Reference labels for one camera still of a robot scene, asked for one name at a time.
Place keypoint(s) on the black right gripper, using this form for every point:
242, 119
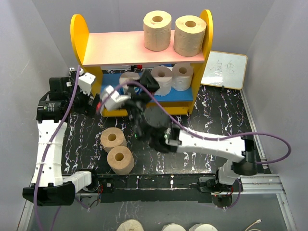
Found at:
147, 78

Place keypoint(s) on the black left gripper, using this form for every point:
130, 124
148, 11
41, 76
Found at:
87, 108

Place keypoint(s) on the white paper roll sheet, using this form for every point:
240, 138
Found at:
163, 76

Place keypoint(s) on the blue paper roll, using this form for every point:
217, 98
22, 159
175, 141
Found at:
125, 77

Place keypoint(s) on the white paper roll plain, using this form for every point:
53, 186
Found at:
182, 76

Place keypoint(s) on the brown paper roll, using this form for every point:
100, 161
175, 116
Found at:
121, 160
157, 30
189, 34
112, 137

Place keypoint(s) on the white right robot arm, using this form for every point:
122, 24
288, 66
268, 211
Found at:
152, 124

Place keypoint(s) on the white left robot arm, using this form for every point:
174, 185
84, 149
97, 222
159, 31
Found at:
48, 187

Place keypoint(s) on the yellow shelf with coloured boards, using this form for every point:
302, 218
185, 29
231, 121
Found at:
98, 51

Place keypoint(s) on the red and black marker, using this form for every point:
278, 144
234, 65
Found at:
133, 67

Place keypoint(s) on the blue whiteboard eraser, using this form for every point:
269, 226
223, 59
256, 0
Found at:
166, 65

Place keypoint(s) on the white roll bottom middle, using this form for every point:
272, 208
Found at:
173, 227

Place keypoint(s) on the white roll bottom right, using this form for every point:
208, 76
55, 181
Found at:
203, 227

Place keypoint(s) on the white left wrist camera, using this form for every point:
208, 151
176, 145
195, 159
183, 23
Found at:
85, 83

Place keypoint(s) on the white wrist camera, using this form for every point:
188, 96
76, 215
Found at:
85, 83
111, 99

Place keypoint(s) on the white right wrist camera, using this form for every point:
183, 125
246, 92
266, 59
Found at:
111, 99

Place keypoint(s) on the small whiteboard with yellow frame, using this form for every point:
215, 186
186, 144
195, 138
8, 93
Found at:
225, 70

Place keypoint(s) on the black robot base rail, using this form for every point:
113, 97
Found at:
162, 188

